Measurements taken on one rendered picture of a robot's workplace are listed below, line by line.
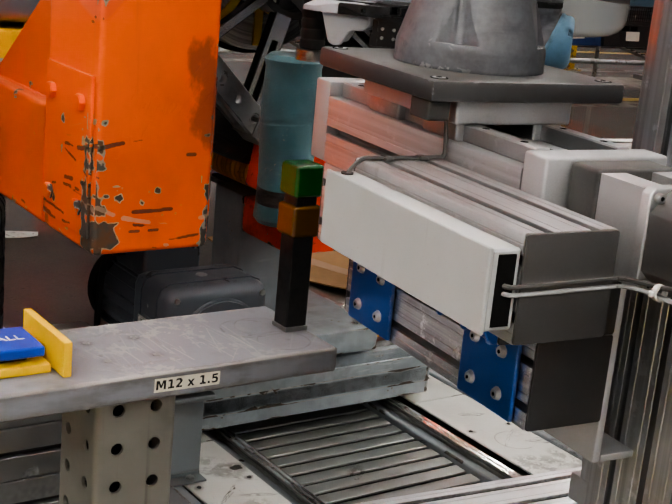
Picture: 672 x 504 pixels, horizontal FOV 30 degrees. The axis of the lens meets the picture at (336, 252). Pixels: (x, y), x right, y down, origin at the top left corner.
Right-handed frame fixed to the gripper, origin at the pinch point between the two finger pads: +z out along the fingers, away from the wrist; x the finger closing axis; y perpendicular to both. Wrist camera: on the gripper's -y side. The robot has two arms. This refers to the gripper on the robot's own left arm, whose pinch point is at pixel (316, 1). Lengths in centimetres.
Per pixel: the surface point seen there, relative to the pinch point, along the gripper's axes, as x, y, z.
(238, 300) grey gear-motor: 0.1, 44.8, 7.9
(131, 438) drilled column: -48, 47, 8
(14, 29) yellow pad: 11, 10, 49
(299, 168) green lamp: -30.2, 17.3, -5.6
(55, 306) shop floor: 91, 83, 74
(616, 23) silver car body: 105, 6, -45
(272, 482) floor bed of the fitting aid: 7, 76, 2
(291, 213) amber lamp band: -30.0, 22.9, -5.1
